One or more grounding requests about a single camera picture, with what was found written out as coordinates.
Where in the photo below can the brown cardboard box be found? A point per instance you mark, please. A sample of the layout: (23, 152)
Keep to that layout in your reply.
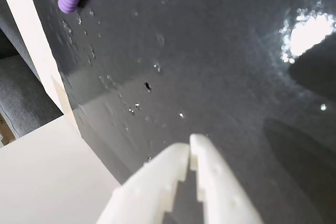
(4, 132)

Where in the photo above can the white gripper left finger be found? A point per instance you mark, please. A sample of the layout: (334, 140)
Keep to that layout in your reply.
(147, 187)

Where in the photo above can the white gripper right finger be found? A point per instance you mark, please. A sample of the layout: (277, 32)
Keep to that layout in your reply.
(218, 182)

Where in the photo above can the grey fabric sofa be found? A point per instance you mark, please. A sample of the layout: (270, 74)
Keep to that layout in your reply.
(23, 98)

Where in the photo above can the dark grey glossy mat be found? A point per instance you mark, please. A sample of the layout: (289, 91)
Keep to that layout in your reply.
(199, 64)

